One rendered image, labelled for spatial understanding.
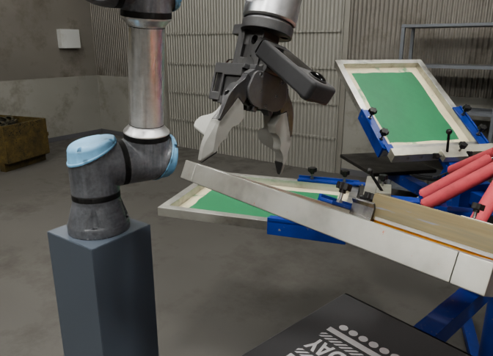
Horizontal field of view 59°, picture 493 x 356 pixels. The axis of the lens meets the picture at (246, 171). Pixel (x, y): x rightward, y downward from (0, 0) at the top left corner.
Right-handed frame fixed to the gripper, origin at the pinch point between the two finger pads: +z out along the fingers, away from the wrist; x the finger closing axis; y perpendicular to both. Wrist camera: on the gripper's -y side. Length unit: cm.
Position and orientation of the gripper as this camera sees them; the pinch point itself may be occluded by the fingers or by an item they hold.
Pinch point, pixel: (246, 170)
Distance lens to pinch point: 59.4
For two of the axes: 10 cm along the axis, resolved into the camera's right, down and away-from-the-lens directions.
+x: -7.2, -1.1, -6.9
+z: -2.2, 9.7, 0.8
